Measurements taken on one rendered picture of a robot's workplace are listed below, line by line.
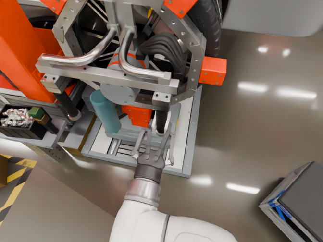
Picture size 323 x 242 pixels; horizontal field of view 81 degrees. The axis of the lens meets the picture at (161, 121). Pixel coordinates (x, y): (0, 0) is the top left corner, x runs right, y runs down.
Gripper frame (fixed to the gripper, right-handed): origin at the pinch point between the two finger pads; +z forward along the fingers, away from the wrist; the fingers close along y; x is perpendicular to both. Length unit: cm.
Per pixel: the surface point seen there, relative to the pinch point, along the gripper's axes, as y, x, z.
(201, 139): 24, -83, 41
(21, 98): -99, -44, 26
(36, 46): -64, -2, 29
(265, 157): 73, -83, 35
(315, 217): 77, -49, -8
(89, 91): -56, -42, 38
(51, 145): -58, -38, -3
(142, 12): -29, -9, 80
